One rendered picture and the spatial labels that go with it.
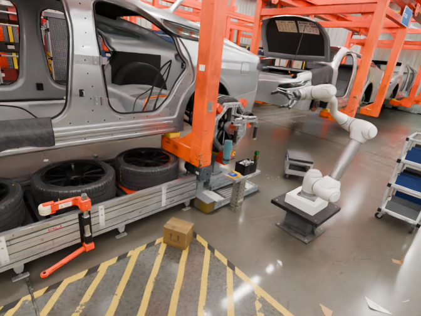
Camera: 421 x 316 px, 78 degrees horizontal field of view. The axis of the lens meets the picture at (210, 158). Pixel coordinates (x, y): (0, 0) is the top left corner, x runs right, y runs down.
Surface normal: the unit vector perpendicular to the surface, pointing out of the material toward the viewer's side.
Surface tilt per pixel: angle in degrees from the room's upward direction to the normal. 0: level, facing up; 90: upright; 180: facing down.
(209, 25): 90
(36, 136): 89
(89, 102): 90
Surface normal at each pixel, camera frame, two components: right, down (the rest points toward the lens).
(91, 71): 0.69, 0.29
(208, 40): -0.72, 0.19
